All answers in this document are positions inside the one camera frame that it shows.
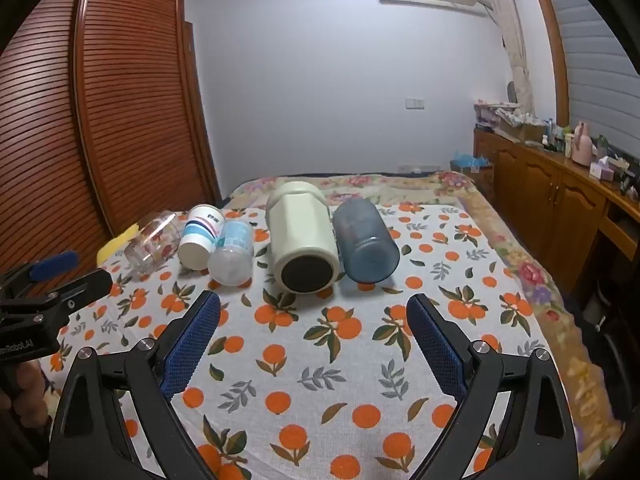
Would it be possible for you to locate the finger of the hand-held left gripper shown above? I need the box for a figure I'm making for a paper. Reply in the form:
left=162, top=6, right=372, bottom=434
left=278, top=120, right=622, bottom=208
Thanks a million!
left=0, top=251, right=81, bottom=302
left=44, top=269, right=114, bottom=317

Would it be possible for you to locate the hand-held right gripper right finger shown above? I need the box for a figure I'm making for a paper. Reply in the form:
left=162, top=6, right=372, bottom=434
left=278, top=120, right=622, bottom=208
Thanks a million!
left=405, top=294, right=581, bottom=480

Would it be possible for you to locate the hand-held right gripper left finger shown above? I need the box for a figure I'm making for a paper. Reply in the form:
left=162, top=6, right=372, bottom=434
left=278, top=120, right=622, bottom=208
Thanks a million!
left=47, top=290, right=223, bottom=480

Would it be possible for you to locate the cream insulated cup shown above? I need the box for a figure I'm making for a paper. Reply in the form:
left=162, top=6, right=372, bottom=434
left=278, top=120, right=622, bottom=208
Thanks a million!
left=265, top=181, right=342, bottom=293

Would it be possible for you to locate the floral printed glass cup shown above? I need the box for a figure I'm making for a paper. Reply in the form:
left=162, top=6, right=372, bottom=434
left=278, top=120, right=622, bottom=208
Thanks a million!
left=124, top=211, right=182, bottom=277

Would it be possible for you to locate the clear frosted plastic cup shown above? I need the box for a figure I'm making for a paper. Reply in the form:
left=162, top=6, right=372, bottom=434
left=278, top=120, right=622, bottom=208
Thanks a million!
left=207, top=220, right=255, bottom=286

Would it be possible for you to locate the white striped paper cup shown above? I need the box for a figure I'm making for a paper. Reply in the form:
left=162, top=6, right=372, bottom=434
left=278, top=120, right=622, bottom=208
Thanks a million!
left=178, top=204, right=226, bottom=268

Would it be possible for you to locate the blue translucent plastic cup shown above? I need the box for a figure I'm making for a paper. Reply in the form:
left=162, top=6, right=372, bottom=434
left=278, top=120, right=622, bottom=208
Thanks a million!
left=332, top=199, right=401, bottom=284

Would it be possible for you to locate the person's left hand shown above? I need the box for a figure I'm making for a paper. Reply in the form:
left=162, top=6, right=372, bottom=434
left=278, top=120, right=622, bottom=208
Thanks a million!
left=15, top=359, right=52, bottom=429

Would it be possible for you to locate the yellow cloth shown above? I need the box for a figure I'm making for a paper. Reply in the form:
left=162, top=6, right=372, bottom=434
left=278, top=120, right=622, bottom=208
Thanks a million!
left=96, top=225, right=141, bottom=266

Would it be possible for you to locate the orange fruit print cloth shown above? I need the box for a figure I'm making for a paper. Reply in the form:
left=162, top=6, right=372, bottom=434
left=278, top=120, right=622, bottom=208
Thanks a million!
left=40, top=202, right=583, bottom=480

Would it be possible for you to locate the floral blanket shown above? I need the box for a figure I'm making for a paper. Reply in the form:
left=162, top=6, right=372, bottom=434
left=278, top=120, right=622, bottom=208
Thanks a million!
left=220, top=170, right=631, bottom=480

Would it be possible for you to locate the brown slatted wooden wardrobe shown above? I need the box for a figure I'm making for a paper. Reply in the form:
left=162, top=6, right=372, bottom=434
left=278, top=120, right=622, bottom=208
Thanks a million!
left=0, top=0, right=223, bottom=281

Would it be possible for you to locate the blue plastic bag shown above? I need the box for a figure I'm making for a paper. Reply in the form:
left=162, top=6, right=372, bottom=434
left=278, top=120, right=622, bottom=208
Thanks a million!
left=450, top=150, right=493, bottom=176

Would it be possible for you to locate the wooden sideboard cabinet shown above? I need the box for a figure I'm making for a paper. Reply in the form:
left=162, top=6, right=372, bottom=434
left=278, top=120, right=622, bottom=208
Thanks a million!
left=472, top=127, right=640, bottom=311

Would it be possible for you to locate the pile of boxes and toiletries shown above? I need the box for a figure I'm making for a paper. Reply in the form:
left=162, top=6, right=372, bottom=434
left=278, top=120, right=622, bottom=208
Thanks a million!
left=475, top=100, right=573, bottom=153

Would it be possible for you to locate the pale purple box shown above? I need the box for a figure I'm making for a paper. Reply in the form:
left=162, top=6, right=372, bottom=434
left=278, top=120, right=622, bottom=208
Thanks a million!
left=590, top=157, right=617, bottom=182

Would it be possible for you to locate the pink bottle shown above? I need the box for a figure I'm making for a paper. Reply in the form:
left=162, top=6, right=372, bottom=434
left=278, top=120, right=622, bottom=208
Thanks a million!
left=572, top=121, right=596, bottom=166

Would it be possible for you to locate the patterned beige curtain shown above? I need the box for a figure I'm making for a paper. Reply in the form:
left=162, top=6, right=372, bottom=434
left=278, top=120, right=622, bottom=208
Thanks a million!
left=482, top=0, right=533, bottom=116

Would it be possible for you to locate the grey window blind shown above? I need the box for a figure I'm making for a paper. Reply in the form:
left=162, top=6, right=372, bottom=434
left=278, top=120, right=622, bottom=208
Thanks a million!
left=542, top=0, right=640, bottom=161

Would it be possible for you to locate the wooden window frame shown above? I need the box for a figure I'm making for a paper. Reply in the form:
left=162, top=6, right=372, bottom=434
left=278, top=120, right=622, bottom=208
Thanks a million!
left=525, top=0, right=572, bottom=131

